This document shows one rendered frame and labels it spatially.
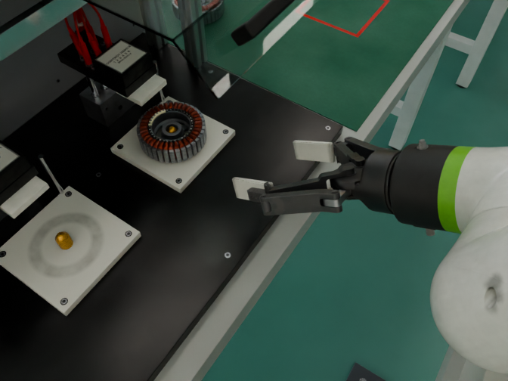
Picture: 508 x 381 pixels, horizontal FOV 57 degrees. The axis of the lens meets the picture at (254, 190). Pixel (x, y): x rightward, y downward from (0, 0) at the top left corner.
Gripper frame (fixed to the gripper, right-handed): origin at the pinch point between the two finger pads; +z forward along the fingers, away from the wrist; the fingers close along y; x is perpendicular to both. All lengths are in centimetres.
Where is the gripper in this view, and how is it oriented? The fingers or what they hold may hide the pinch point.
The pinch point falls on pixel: (273, 168)
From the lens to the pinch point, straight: 68.4
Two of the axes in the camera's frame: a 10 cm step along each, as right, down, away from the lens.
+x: -2.2, -8.9, -3.9
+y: 6.6, -4.3, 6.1
